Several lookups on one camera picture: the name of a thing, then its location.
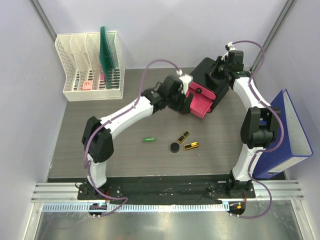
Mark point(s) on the pink item in organizer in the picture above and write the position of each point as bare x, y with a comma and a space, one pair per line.
101, 73

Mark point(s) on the white mesh file organizer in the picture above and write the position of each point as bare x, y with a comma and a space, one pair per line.
79, 54

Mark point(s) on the blue ring binder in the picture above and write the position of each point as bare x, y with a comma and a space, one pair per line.
295, 146

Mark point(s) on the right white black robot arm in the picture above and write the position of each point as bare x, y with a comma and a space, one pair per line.
260, 125

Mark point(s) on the black pink drawer organizer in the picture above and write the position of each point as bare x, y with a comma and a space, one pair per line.
202, 75

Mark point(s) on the aluminium rail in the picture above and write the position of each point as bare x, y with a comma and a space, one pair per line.
63, 197

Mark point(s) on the green board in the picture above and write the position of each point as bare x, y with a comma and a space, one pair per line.
105, 56

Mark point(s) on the green lip balm tube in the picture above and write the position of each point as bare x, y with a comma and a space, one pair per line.
148, 139

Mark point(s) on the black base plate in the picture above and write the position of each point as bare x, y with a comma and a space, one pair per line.
163, 190

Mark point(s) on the black gold lipstick case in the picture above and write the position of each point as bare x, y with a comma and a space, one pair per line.
183, 137

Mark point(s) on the pink drawer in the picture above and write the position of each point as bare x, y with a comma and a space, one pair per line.
200, 105
196, 88

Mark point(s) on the pink eraser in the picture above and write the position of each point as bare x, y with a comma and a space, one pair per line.
87, 85

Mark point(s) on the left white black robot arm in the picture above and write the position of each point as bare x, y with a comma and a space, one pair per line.
99, 134

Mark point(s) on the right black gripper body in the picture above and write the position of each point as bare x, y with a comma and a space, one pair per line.
220, 68

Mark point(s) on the black round jar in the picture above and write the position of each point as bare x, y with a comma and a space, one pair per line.
174, 147

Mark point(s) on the gold lipstick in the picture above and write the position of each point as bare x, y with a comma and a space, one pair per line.
191, 146

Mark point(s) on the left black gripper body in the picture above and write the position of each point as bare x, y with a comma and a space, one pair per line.
175, 101

